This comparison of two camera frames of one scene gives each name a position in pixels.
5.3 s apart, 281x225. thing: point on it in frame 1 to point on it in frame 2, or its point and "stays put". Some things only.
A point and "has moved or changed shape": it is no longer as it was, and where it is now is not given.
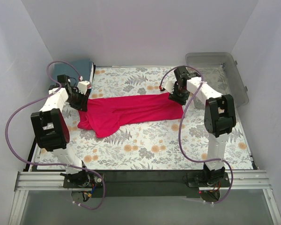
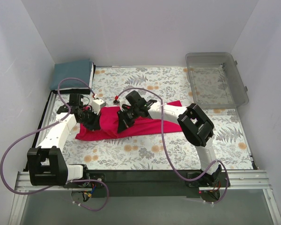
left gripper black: x=80 y=103 to x=89 y=117
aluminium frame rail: x=238 y=180 stays put
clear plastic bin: x=220 y=71 stays put
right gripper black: x=178 y=98 to x=125 y=116
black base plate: x=122 y=183 stays put
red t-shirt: x=104 y=116 has moved or changed shape
